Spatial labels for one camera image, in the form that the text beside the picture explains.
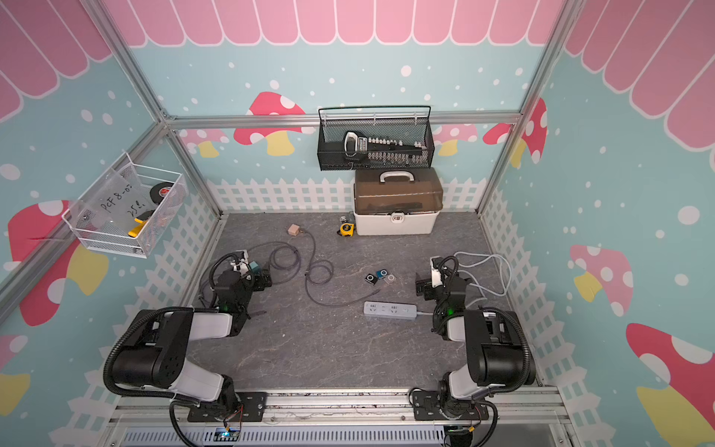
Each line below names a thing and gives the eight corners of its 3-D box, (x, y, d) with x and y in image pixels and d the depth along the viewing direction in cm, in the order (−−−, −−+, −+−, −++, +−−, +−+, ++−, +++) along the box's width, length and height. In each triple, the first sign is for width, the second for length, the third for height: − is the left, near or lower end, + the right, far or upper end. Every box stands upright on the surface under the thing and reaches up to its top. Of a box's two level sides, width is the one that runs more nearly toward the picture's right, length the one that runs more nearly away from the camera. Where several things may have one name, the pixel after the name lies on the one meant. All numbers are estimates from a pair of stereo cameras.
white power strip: (363, 315, 93) (363, 311, 90) (364, 304, 95) (364, 300, 93) (416, 318, 92) (417, 315, 90) (416, 307, 94) (417, 303, 92)
